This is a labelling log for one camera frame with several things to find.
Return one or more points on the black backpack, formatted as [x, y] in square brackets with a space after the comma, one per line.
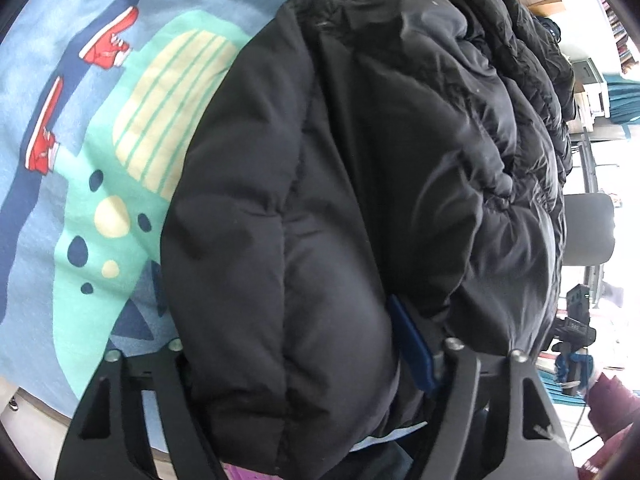
[550, 27]

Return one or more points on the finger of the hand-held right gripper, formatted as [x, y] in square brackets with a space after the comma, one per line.
[575, 370]

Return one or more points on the grey printer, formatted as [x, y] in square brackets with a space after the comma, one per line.
[590, 95]

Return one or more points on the row of books on shelf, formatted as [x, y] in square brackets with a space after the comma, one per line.
[622, 35]

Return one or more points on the dark chair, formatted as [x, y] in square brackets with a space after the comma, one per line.
[587, 230]

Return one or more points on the black puffer jacket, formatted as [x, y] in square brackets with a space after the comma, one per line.
[350, 160]

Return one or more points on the person's purple garment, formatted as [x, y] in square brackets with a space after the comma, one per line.
[615, 410]

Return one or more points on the teal curtain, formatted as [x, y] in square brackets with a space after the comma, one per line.
[622, 97]

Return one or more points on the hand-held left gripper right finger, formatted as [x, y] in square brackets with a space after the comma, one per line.
[412, 345]

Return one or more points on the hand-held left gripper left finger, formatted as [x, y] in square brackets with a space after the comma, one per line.
[150, 410]

